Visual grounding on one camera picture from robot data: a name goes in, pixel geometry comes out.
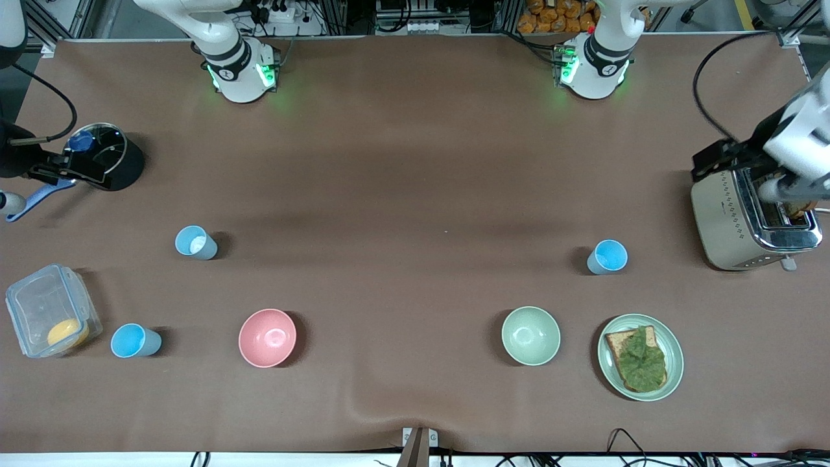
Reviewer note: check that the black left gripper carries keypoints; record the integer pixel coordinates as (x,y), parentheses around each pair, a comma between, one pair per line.
(751,151)

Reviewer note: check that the pale green bowl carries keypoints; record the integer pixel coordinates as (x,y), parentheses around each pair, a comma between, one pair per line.
(530,335)

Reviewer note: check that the pink bowl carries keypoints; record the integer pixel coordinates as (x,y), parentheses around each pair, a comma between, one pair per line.
(267,337)

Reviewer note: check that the brown table cloth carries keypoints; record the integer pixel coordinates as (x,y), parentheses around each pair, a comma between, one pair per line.
(415,162)

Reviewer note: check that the orange snack bags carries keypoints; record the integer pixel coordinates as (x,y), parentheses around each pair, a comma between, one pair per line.
(557,16)

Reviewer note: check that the yellow round food piece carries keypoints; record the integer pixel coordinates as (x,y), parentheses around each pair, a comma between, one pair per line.
(67,333)

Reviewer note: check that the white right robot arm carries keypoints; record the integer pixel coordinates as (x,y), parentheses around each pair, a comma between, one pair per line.
(240,78)

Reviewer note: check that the slice of toast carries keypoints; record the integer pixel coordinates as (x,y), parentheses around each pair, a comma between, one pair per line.
(613,340)

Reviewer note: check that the white power strip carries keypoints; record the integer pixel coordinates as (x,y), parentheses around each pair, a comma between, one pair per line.
(426,26)
(279,11)

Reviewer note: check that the blue cup holding white paper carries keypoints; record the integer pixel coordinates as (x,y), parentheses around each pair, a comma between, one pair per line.
(211,250)

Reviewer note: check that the silver beige toaster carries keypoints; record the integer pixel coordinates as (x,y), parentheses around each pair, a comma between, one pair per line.
(726,220)

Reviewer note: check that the pale green plate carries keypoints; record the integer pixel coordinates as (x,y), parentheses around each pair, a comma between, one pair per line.
(674,357)

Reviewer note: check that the green lettuce leaf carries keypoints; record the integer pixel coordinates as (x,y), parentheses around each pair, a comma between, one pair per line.
(642,363)

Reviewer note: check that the glass lid with blue knob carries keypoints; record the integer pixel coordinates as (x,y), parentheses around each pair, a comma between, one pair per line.
(107,146)

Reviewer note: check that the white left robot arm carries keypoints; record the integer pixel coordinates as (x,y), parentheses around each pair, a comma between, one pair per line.
(596,71)

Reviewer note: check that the black cooking pot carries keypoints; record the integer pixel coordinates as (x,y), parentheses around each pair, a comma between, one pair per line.
(130,165)

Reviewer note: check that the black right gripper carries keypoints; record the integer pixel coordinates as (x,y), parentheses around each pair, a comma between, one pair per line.
(13,159)

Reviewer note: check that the blue plastic cup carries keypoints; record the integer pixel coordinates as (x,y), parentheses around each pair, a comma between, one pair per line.
(133,340)
(609,255)

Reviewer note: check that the clear plastic lidded container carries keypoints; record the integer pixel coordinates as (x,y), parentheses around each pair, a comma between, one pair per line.
(39,305)

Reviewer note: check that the bread slice in toaster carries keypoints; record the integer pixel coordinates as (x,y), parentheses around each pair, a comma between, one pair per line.
(803,209)

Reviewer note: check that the metal table clamp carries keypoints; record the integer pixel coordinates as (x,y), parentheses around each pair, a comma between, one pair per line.
(418,447)

